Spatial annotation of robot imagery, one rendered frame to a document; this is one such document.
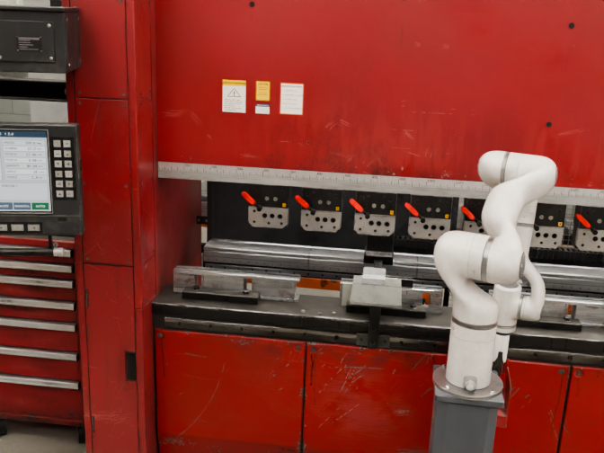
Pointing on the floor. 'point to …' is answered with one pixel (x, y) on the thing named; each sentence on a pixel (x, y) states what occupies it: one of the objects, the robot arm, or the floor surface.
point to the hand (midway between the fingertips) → (496, 368)
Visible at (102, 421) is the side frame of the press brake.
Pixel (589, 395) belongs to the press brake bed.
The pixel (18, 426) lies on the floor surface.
